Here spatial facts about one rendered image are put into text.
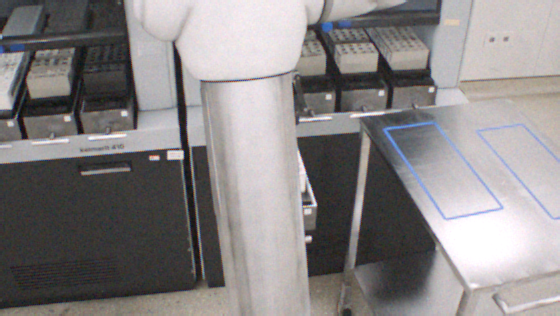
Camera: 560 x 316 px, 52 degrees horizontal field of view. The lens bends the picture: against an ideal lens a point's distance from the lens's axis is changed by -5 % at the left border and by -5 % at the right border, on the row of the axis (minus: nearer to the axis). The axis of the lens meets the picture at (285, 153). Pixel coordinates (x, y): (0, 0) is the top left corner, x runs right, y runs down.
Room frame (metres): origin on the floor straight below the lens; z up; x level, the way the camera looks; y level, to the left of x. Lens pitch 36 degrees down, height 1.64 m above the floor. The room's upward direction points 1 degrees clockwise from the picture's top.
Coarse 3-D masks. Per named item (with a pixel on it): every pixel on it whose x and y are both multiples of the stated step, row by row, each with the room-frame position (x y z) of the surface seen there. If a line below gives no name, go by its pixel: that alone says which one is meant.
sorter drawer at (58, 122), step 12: (84, 60) 1.59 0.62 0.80; (36, 108) 1.30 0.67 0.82; (48, 108) 1.30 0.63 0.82; (60, 108) 1.30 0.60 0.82; (72, 108) 1.32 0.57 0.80; (24, 120) 1.27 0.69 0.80; (36, 120) 1.27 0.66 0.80; (48, 120) 1.28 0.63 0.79; (60, 120) 1.28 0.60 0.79; (72, 120) 1.29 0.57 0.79; (36, 132) 1.27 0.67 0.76; (48, 132) 1.28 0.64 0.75; (60, 132) 1.28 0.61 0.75; (72, 132) 1.29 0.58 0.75; (36, 144) 1.23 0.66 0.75; (48, 144) 1.23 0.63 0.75
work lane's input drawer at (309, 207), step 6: (306, 180) 1.04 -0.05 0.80; (306, 186) 1.00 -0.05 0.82; (306, 192) 0.98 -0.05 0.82; (306, 198) 0.96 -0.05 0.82; (312, 198) 0.98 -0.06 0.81; (306, 204) 0.95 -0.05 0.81; (312, 204) 0.96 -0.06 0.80; (306, 210) 0.95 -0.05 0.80; (312, 210) 0.95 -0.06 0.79; (306, 216) 0.95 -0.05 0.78; (312, 216) 0.95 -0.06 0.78; (306, 222) 0.95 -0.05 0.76; (312, 222) 0.95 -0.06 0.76; (306, 228) 0.95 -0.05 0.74; (312, 228) 0.95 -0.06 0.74; (306, 240) 0.90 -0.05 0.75
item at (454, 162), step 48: (384, 144) 1.16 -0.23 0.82; (432, 144) 1.16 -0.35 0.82; (480, 144) 1.17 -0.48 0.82; (528, 144) 1.17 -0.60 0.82; (432, 192) 0.98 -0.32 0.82; (480, 192) 0.99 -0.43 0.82; (528, 192) 0.99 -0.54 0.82; (480, 240) 0.84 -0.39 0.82; (528, 240) 0.84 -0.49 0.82; (384, 288) 1.18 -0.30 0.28; (432, 288) 1.18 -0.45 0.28; (480, 288) 0.71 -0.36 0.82
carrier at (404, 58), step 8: (400, 48) 1.56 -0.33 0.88; (408, 48) 1.56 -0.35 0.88; (416, 48) 1.56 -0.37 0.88; (424, 48) 1.56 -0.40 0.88; (392, 56) 1.53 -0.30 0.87; (400, 56) 1.54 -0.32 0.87; (408, 56) 1.54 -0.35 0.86; (416, 56) 1.54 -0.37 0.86; (424, 56) 1.55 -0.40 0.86; (392, 64) 1.53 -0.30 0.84; (400, 64) 1.54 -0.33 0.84; (408, 64) 1.54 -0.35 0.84; (416, 64) 1.55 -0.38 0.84; (424, 64) 1.55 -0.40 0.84
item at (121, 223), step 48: (144, 48) 1.42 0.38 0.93; (144, 96) 1.41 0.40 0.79; (96, 144) 1.30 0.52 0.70; (144, 144) 1.32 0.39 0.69; (0, 192) 1.24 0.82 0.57; (48, 192) 1.27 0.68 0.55; (96, 192) 1.29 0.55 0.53; (144, 192) 1.32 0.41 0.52; (0, 240) 1.23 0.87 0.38; (48, 240) 1.26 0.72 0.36; (96, 240) 1.29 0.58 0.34; (144, 240) 1.31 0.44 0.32; (0, 288) 1.22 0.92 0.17; (48, 288) 1.25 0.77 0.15; (96, 288) 1.28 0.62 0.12; (144, 288) 1.36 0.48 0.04; (192, 288) 1.39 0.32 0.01
